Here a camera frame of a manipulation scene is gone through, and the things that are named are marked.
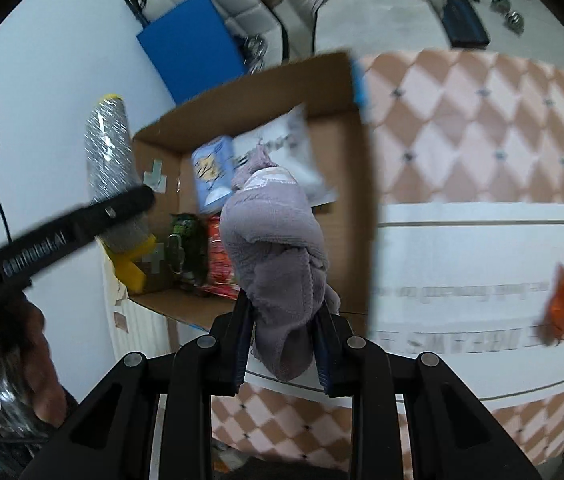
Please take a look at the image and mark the red snack bag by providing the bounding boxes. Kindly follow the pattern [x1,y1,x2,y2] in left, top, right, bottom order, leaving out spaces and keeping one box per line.
[204,214,240,300]

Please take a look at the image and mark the white printed bag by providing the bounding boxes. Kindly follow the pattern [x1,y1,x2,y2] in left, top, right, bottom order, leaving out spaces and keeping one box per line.
[232,104,338,207]

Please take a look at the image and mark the grey padded chair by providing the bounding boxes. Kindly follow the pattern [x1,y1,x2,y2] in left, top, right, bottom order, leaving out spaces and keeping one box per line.
[125,0,290,68]

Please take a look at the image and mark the metal dumbbell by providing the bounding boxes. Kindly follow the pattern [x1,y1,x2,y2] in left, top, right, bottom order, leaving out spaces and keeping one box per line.
[490,0,525,36]

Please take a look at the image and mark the dark blue bag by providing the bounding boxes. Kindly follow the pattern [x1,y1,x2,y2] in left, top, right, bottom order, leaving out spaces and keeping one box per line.
[442,0,490,50]

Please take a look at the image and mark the light blue cartoon pack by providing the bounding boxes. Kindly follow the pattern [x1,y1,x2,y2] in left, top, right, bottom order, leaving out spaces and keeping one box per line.
[191,136,235,214]

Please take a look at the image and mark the checkered table cloth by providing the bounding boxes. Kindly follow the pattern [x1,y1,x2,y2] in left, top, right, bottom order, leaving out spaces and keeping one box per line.
[104,48,564,470]

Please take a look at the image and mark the purple fluffy towel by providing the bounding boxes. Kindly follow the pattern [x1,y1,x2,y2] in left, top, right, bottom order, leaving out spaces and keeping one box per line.
[220,145,340,382]

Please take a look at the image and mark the silver yellow snack bag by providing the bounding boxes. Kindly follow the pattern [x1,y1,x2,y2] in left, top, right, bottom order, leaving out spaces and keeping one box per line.
[84,94,156,294]

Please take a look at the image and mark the metal chain rings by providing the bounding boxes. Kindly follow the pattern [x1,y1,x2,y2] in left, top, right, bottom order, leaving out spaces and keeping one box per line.
[240,32,269,75]

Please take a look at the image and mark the person left hand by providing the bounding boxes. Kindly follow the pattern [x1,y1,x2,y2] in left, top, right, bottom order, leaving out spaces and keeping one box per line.
[0,296,75,438]

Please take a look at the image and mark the green snack bag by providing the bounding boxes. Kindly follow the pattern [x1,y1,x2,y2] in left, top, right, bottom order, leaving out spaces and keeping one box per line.
[165,214,208,287]

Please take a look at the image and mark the milk carton cardboard box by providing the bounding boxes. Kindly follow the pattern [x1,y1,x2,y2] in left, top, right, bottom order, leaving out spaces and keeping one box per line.
[126,49,383,334]

